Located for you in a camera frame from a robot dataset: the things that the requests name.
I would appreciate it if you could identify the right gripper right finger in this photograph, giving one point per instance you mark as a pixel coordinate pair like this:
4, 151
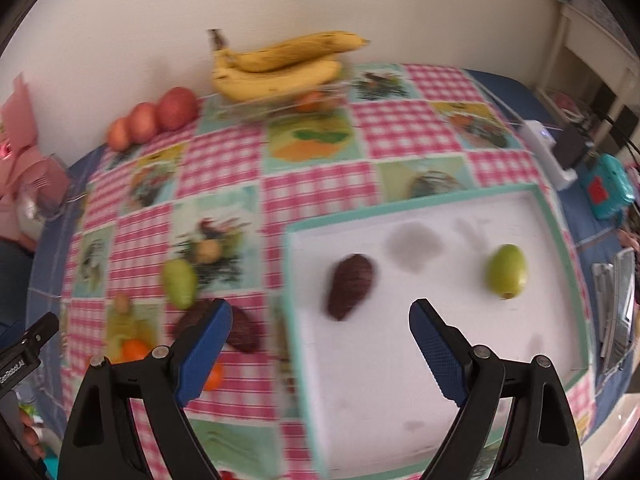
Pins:
444, 349

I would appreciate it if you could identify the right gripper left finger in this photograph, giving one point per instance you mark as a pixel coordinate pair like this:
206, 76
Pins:
198, 347

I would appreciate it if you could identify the orange mandarin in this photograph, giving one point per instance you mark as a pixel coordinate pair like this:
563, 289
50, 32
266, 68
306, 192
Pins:
133, 350
215, 377

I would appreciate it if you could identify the green pear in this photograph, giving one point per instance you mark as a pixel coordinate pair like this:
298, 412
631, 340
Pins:
507, 272
179, 283

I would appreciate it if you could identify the dark brown avocado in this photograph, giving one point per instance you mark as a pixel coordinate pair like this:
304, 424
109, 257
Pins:
352, 280
190, 317
244, 335

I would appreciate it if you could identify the small brown round fruit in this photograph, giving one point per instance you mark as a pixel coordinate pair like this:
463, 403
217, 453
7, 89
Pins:
121, 303

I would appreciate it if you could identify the white tray teal rim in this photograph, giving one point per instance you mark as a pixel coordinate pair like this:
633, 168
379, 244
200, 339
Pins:
371, 405

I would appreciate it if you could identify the pink checkered fruit tablecloth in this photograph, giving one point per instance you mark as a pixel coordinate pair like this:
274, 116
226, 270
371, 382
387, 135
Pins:
219, 194

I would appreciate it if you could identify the pink gift bouquet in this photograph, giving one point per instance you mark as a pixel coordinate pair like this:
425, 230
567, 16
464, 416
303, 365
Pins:
34, 186

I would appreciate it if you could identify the tablet on white stand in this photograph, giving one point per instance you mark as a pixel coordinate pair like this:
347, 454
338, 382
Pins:
614, 285

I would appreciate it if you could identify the teal toy box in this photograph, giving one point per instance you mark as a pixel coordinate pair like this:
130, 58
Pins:
607, 186

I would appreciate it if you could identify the white power strip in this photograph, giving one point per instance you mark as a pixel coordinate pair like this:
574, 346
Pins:
540, 141

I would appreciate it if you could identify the middle red apple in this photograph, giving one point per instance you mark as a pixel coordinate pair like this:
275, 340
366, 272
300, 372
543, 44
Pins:
142, 123

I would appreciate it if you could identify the black power adapter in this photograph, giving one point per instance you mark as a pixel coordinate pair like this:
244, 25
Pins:
571, 146

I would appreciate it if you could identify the large red apple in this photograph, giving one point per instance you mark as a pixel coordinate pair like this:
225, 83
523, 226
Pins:
176, 108

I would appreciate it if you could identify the blue denim table cover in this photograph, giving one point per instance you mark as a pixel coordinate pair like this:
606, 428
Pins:
595, 240

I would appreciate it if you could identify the lower yellow banana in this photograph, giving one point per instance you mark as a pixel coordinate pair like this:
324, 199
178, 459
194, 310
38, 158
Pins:
240, 86

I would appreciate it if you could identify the yellow banana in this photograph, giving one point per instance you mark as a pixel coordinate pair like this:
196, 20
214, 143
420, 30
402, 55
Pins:
289, 52
240, 86

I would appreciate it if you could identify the clear plastic fruit container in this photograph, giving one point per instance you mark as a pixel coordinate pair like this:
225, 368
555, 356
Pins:
319, 99

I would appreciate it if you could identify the upper yellow banana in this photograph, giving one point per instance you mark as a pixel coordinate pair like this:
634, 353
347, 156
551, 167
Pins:
289, 52

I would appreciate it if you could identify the white wooden shelf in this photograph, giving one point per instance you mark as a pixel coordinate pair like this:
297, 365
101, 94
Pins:
605, 55

